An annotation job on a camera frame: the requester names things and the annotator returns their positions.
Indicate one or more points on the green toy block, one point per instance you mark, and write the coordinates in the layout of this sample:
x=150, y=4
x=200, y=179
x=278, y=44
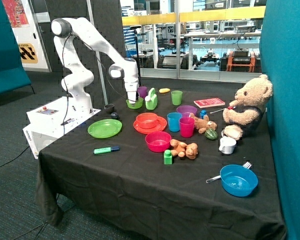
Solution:
x=167, y=157

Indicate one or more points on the blue plastic bowl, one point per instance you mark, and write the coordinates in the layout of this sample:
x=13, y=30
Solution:
x=238, y=180

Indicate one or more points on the green plastic bowl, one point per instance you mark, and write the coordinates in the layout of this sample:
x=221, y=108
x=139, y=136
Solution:
x=136, y=105

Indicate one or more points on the white mug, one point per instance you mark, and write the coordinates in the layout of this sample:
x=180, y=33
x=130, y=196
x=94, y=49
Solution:
x=227, y=145

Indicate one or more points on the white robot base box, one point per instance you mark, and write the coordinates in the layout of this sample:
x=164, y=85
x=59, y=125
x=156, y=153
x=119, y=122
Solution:
x=45, y=122

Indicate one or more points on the orange plastic bowl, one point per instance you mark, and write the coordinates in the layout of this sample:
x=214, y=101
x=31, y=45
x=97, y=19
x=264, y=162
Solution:
x=147, y=120

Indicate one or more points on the metal fork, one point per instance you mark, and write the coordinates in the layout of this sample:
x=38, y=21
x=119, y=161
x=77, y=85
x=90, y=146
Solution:
x=246, y=165

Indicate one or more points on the small brown teddy bear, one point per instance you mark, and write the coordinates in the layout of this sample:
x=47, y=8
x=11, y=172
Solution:
x=203, y=124

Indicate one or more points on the green highlighter marker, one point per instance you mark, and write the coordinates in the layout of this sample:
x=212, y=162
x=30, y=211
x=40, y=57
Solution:
x=103, y=150

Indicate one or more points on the teal sofa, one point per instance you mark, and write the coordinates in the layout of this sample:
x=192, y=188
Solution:
x=12, y=74

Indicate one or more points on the green plastic plate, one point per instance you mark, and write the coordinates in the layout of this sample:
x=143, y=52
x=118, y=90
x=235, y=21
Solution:
x=105, y=128

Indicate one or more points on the large beige teddy bear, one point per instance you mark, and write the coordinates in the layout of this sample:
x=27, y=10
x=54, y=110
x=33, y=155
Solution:
x=245, y=112

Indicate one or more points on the pink plastic bowl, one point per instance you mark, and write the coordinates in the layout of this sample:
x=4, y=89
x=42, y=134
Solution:
x=158, y=141

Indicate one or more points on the purple plastic bowl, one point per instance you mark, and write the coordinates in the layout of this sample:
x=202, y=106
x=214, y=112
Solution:
x=185, y=110

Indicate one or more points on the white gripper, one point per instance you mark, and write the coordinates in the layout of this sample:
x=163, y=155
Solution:
x=131, y=90

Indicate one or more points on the green plastic cup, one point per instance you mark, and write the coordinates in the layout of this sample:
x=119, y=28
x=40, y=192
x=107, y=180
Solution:
x=176, y=97

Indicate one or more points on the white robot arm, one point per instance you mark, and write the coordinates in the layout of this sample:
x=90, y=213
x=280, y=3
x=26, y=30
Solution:
x=65, y=30

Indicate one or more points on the blue toy bottle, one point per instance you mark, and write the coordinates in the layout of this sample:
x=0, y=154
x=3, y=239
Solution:
x=203, y=113

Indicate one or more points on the teal partition panel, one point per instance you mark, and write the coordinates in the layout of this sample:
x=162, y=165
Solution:
x=280, y=60

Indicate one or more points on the blue plastic cup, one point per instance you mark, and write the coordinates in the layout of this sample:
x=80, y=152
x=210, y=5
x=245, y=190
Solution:
x=173, y=121

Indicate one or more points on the orange plastic plate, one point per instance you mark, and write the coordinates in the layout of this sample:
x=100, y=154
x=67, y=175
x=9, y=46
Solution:
x=160, y=126

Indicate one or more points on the pink plastic cup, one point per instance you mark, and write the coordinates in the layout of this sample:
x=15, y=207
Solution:
x=186, y=125

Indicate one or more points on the green toy pepper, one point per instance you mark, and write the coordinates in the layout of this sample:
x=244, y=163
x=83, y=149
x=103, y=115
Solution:
x=211, y=134

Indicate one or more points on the purple plastic cup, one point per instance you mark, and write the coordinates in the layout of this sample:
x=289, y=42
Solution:
x=142, y=91

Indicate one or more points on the red handled screwdriver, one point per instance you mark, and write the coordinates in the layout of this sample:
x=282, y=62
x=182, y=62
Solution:
x=219, y=110

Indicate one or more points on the small dark bowl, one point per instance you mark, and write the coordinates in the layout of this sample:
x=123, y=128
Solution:
x=109, y=108

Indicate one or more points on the dark blue ball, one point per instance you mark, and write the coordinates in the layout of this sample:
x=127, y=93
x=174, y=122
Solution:
x=114, y=116

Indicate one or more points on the black pen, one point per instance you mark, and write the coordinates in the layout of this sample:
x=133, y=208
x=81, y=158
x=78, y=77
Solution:
x=67, y=121

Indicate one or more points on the green toy watering can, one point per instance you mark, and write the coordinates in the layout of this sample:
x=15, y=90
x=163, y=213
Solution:
x=151, y=100

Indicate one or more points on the black tablecloth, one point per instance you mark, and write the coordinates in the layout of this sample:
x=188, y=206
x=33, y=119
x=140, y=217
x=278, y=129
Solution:
x=133, y=189

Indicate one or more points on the small orange teddy bear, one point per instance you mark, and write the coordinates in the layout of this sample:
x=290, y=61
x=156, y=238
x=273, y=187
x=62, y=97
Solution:
x=182, y=150

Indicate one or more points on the red book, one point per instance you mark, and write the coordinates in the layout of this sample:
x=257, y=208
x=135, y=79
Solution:
x=210, y=102

